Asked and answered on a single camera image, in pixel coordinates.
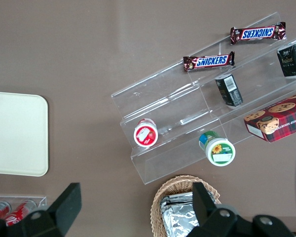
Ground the light oval wicker basket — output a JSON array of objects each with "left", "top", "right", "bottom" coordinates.
[{"left": 149, "top": 175, "right": 222, "bottom": 237}]

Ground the clear acrylic stepped stand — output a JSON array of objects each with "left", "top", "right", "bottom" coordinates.
[{"left": 111, "top": 11, "right": 296, "bottom": 186}]

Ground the red lid yogurt cup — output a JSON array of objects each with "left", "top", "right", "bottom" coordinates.
[{"left": 133, "top": 118, "right": 159, "bottom": 148}]

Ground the green lid sunflower cup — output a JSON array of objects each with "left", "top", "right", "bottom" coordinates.
[{"left": 198, "top": 130, "right": 236, "bottom": 168}]

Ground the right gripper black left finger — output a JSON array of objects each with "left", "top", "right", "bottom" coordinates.
[{"left": 7, "top": 182, "right": 82, "bottom": 237}]

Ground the small black carton box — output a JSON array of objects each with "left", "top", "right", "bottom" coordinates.
[
  {"left": 214, "top": 73, "right": 244, "bottom": 108},
  {"left": 276, "top": 40, "right": 296, "bottom": 78}
]

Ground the brown Snickers bar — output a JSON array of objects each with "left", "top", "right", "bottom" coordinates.
[
  {"left": 183, "top": 51, "right": 236, "bottom": 73},
  {"left": 230, "top": 21, "right": 287, "bottom": 45}
]

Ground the foil wrapped pack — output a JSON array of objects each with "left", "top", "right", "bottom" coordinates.
[
  {"left": 160, "top": 192, "right": 194, "bottom": 210},
  {"left": 162, "top": 204, "right": 200, "bottom": 237}
]

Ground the cream plastic tray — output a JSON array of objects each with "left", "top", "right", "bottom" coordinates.
[{"left": 0, "top": 90, "right": 49, "bottom": 177}]

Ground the clear acrylic bottle rack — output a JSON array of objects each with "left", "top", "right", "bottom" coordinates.
[{"left": 0, "top": 196, "right": 48, "bottom": 223}]

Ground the red tartan cookie box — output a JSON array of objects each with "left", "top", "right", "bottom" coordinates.
[{"left": 243, "top": 90, "right": 296, "bottom": 143}]

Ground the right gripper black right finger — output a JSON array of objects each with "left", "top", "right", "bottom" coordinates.
[{"left": 187, "top": 182, "right": 240, "bottom": 237}]

